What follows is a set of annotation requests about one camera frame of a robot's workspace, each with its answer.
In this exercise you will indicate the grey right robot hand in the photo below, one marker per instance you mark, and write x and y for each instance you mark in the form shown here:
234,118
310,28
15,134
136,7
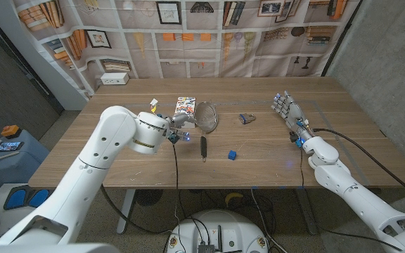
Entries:
292,114

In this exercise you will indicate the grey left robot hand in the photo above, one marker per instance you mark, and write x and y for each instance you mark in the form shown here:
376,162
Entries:
182,120

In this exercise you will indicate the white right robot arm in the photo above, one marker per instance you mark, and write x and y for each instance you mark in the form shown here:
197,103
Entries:
364,207

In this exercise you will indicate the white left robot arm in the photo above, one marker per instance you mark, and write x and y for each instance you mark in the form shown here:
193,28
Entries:
93,168

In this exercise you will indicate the colourful printed white box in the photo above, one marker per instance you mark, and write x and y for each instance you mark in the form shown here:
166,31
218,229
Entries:
185,104

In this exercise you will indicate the small blue block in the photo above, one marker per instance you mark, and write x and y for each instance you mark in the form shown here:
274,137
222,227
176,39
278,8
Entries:
232,155

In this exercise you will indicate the printed bookshelf backdrop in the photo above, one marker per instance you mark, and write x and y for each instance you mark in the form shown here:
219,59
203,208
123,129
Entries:
195,49

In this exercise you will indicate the white power strip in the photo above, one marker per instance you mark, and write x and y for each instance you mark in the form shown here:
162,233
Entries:
114,78

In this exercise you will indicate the black round base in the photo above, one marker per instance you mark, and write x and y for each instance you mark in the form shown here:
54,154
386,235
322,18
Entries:
148,197

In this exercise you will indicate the black backdrop stand pole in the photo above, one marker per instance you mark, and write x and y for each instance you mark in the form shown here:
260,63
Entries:
342,38

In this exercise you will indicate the yellow curved object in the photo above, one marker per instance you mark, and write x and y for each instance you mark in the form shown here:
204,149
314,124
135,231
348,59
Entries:
232,196

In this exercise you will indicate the dark table leg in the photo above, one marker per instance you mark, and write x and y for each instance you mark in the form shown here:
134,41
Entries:
306,214

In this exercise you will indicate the white table leg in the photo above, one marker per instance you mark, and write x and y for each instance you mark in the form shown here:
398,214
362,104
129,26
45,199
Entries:
125,214

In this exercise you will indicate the white robot torso base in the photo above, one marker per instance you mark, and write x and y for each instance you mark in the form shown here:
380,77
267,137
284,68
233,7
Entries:
220,225

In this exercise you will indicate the orange and black object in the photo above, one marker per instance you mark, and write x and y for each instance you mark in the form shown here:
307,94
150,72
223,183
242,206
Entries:
10,130

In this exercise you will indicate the black smartphone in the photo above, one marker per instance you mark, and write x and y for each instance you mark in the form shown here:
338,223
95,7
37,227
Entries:
10,145

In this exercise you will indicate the black pedal with blue pads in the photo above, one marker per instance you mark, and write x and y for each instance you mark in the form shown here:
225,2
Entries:
16,198

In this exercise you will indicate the white floor platform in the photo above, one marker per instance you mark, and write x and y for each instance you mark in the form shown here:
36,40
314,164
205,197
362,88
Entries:
9,218

